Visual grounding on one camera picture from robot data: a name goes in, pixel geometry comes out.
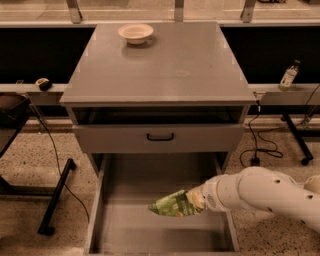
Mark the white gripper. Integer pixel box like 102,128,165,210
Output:
186,175,241,212

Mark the green jalapeno chip bag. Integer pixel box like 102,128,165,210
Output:
148,190,203,217

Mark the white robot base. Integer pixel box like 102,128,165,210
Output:
304,175,320,195

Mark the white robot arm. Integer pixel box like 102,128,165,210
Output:
186,166,320,232

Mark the open grey bottom drawer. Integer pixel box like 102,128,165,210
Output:
84,153,241,256

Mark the grey drawer cabinet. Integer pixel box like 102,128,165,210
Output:
61,22,254,167

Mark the black rolling stand leg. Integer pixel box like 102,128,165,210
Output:
281,113,313,166

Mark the clear plastic bottle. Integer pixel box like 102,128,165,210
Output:
278,60,301,91

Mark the white ceramic bowl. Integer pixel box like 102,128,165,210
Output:
118,24,154,45

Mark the yellow black tape measure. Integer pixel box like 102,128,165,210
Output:
35,78,52,91

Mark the dark bin on side table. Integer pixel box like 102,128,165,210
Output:
0,94,30,128

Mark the black power cable with adapter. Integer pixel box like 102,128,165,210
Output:
239,99,284,168

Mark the grey drawer with black handle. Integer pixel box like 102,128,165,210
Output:
73,124,244,153

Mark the black side table frame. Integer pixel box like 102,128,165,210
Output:
0,123,75,238

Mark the black cable left floor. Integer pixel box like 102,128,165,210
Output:
29,103,90,224

